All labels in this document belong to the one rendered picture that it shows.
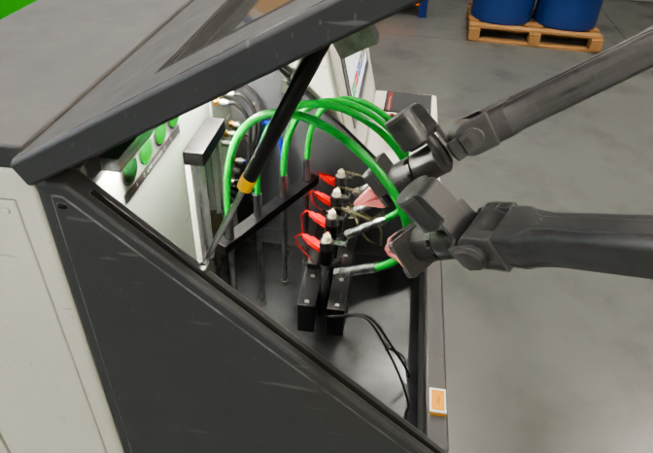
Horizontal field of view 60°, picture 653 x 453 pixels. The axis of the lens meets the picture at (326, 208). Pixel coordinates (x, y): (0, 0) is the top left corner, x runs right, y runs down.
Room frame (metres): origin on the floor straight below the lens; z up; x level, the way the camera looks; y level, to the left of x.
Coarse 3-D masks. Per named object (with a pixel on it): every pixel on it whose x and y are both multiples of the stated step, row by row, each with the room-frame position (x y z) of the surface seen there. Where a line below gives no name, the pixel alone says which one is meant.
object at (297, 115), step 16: (272, 112) 0.82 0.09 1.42; (240, 128) 0.85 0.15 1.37; (320, 128) 0.78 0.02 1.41; (336, 128) 0.77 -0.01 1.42; (352, 144) 0.75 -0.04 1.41; (368, 160) 0.74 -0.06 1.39; (224, 176) 0.87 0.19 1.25; (384, 176) 0.72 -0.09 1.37; (224, 192) 0.88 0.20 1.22; (224, 208) 0.88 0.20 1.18; (400, 208) 0.71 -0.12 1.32
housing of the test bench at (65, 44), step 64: (64, 0) 1.09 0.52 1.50; (128, 0) 1.11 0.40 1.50; (192, 0) 1.15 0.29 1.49; (0, 64) 0.78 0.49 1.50; (64, 64) 0.79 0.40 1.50; (0, 128) 0.59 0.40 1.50; (0, 192) 0.56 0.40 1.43; (0, 256) 0.56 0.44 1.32; (0, 320) 0.57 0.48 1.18; (64, 320) 0.55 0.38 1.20; (0, 384) 0.57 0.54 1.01; (64, 384) 0.56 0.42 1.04; (0, 448) 0.58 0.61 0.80; (64, 448) 0.56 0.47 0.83
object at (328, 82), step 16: (320, 64) 1.22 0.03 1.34; (336, 64) 1.29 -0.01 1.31; (320, 80) 1.22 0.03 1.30; (336, 80) 1.25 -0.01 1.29; (368, 80) 1.76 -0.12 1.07; (320, 96) 1.22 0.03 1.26; (336, 96) 1.22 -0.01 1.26; (368, 96) 1.70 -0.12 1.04; (336, 112) 1.21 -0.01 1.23; (352, 128) 1.32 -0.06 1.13; (368, 128) 1.62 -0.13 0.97
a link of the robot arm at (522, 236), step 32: (480, 224) 0.56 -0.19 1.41; (512, 224) 0.52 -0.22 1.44; (544, 224) 0.50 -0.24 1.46; (576, 224) 0.47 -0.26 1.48; (608, 224) 0.45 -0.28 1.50; (640, 224) 0.43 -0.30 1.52; (512, 256) 0.50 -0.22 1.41; (544, 256) 0.48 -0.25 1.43; (576, 256) 0.45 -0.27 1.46; (608, 256) 0.42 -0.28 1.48; (640, 256) 0.40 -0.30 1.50
